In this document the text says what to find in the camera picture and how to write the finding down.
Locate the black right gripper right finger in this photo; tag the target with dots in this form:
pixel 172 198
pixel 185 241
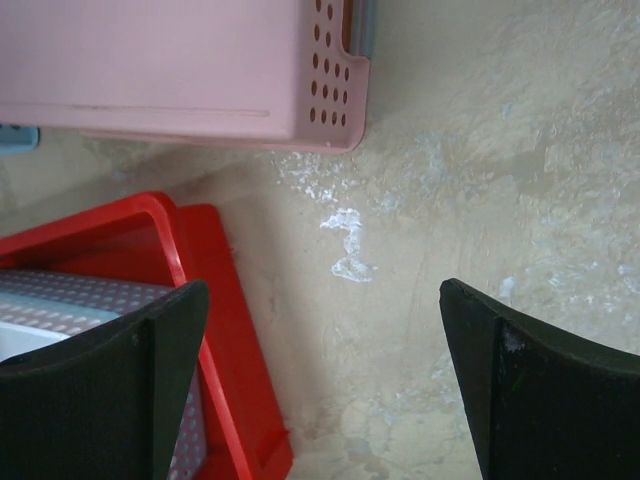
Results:
pixel 541 402

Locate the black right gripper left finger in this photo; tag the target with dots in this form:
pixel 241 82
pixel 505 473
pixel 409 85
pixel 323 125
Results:
pixel 90 390

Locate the pink perforated basket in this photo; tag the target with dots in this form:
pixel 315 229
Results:
pixel 268 74

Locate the light blue perforated basket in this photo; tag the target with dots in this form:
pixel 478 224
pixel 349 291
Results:
pixel 16 139

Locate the red plastic tray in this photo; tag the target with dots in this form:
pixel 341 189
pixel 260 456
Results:
pixel 147 238

